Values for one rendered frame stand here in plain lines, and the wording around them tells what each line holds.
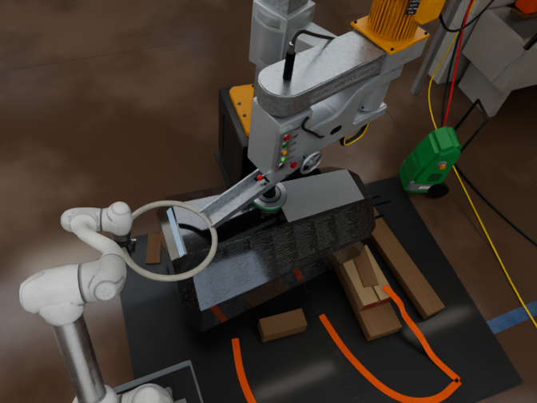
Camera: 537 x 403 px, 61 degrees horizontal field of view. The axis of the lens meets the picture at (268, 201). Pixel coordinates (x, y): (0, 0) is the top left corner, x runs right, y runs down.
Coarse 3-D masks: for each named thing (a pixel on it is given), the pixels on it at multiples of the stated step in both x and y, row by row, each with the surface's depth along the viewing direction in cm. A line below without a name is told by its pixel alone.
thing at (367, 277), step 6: (366, 252) 322; (354, 258) 318; (360, 258) 319; (366, 258) 319; (360, 264) 316; (366, 264) 316; (360, 270) 313; (366, 270) 314; (372, 270) 314; (360, 276) 311; (366, 276) 311; (372, 276) 311; (366, 282) 308; (372, 282) 309
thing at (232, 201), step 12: (252, 180) 252; (276, 180) 247; (228, 192) 245; (240, 192) 249; (252, 192) 248; (264, 192) 247; (216, 204) 246; (228, 204) 246; (240, 204) 241; (216, 216) 244; (228, 216) 240
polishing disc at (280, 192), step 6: (264, 180) 271; (276, 186) 269; (282, 186) 269; (276, 192) 266; (282, 192) 267; (258, 198) 262; (264, 198) 263; (270, 198) 263; (276, 198) 264; (282, 198) 264; (258, 204) 260; (264, 204) 260; (270, 204) 261; (276, 204) 261
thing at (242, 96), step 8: (232, 88) 326; (240, 88) 326; (248, 88) 327; (232, 96) 321; (240, 96) 322; (248, 96) 322; (240, 104) 316; (248, 104) 318; (240, 112) 312; (248, 112) 313; (240, 120) 312; (248, 120) 308; (248, 128) 304; (248, 136) 304
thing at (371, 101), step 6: (384, 84) 242; (372, 90) 243; (378, 90) 243; (384, 90) 246; (366, 96) 247; (372, 96) 246; (378, 96) 247; (360, 102) 252; (366, 102) 250; (372, 102) 250; (378, 102) 252; (360, 108) 254; (366, 108) 253; (372, 108) 254; (378, 108) 257
